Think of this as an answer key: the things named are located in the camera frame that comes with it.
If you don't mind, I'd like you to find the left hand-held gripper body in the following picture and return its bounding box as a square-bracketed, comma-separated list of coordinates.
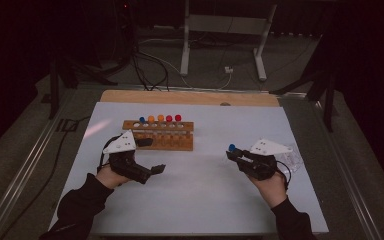
[102, 129, 153, 185]

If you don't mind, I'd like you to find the wooden test tube rack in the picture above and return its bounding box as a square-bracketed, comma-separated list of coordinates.
[122, 119, 195, 152]

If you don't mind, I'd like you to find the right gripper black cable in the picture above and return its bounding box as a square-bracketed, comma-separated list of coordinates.
[275, 160, 293, 192]

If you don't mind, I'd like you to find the grey metal stand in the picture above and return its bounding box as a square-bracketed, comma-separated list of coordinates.
[179, 0, 278, 83]

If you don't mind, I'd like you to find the aluminium rail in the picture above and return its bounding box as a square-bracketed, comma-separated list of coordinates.
[0, 88, 78, 240]
[279, 94, 383, 240]

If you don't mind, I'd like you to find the black tripod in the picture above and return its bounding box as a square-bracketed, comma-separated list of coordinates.
[269, 33, 338, 133]
[48, 49, 118, 120]

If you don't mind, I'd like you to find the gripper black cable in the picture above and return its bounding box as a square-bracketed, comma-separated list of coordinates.
[275, 160, 293, 192]
[96, 134, 121, 174]

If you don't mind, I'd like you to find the orange capped test tube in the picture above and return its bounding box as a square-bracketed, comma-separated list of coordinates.
[147, 114, 157, 139]
[156, 114, 166, 139]

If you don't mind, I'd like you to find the white work board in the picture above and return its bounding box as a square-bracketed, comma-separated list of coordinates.
[47, 101, 330, 236]

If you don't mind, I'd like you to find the long black floor cable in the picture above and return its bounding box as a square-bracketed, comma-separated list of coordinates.
[0, 114, 93, 240]

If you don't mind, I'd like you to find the blue capped test tube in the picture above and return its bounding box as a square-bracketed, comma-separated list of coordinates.
[138, 116, 148, 139]
[228, 143, 248, 158]

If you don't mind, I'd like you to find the person's right hand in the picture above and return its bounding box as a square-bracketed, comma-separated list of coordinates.
[248, 171, 289, 209]

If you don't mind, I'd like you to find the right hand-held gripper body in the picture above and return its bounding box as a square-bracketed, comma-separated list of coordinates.
[234, 138, 294, 182]

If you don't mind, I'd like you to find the red capped test tube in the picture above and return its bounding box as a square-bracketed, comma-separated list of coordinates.
[165, 114, 175, 139]
[174, 113, 184, 139]

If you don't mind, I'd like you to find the white cable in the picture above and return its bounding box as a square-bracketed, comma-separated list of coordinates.
[136, 37, 233, 91]

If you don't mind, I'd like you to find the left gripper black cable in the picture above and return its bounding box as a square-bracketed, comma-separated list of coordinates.
[96, 134, 121, 174]

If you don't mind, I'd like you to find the black cable bundle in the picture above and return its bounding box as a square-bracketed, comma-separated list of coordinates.
[131, 43, 171, 92]

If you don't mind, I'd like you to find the person's left hand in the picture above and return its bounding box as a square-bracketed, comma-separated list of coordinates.
[94, 164, 131, 190]

